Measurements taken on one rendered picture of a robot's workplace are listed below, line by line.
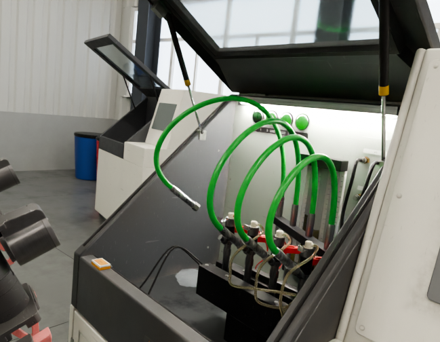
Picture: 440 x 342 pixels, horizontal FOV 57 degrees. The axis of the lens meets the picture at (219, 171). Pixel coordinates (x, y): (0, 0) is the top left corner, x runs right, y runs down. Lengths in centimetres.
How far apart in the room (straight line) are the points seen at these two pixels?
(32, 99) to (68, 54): 104
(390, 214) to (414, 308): 17
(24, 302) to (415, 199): 66
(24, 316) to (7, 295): 4
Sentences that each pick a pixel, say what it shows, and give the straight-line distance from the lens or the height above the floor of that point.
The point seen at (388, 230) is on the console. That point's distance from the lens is 82.
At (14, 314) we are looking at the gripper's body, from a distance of 64.
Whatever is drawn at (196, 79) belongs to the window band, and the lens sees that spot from 673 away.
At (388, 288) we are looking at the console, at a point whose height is 110.
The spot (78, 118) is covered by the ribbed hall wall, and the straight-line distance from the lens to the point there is 806.
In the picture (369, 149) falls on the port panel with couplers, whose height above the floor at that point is 133.
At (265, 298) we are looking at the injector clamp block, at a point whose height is 98.
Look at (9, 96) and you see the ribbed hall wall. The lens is 758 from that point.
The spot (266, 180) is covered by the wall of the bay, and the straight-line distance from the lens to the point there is 132.
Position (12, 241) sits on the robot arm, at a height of 118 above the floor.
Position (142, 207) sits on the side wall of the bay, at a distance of 125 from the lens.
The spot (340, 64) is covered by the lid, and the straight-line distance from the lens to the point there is 107.
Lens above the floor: 138
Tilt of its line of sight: 8 degrees down
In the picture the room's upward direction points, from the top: 6 degrees clockwise
